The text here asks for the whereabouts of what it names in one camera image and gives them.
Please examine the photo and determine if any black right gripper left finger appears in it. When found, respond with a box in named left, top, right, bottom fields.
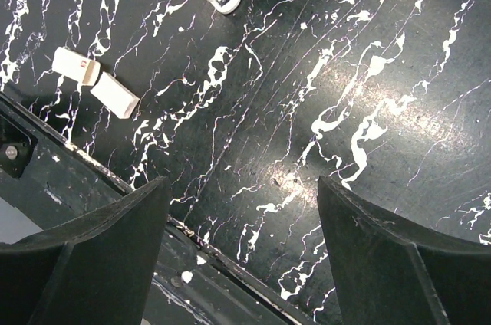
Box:
left=1, top=177, right=170, bottom=324

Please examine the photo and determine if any right staple box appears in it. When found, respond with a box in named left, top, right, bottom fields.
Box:
left=91, top=72, right=140, bottom=120

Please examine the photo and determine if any staple box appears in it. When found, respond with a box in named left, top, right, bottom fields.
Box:
left=91, top=72, right=140, bottom=120
left=51, top=47, right=101, bottom=87

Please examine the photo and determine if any left staple box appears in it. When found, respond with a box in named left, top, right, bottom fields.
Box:
left=51, top=47, right=101, bottom=87

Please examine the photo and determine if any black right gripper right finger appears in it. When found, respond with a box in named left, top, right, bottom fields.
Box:
left=317, top=176, right=490, bottom=324

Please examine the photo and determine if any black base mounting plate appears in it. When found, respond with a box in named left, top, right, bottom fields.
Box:
left=1, top=97, right=310, bottom=324

